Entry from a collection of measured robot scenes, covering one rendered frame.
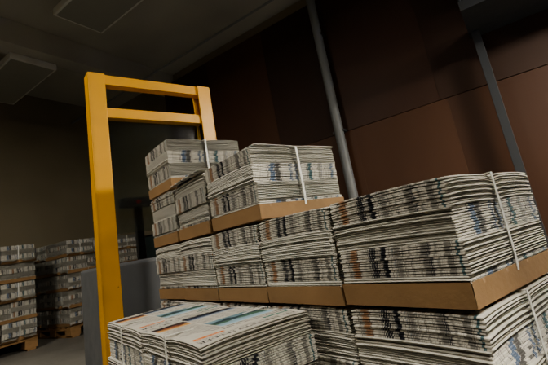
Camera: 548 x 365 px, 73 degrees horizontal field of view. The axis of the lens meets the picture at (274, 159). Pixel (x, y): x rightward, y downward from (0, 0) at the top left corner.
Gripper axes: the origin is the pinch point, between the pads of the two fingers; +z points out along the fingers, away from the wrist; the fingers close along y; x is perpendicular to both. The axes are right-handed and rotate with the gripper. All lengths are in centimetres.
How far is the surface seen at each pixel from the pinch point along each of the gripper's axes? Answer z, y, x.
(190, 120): 38, 72, 111
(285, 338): 73, 30, -55
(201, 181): 57, 35, 13
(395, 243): 42, 27, -68
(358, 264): 50, 30, -62
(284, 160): 37, 40, -16
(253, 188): 49, 31, -20
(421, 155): -57, 352, 112
